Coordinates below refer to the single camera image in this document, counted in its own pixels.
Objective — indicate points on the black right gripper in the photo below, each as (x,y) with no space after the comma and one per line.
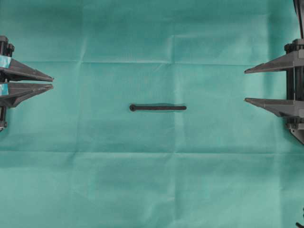
(293,107)

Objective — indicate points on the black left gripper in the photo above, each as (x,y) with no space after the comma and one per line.
(12,94)

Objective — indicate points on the green table cloth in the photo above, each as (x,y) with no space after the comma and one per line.
(147,125)

